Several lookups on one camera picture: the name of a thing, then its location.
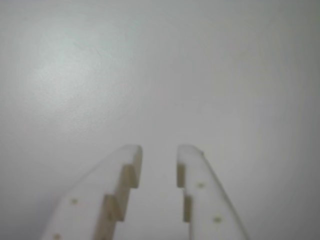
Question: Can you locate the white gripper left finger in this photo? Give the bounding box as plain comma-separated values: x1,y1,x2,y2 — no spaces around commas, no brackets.
40,144,144,240

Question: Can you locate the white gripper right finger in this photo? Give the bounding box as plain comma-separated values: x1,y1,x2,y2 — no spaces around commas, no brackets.
176,144,250,240

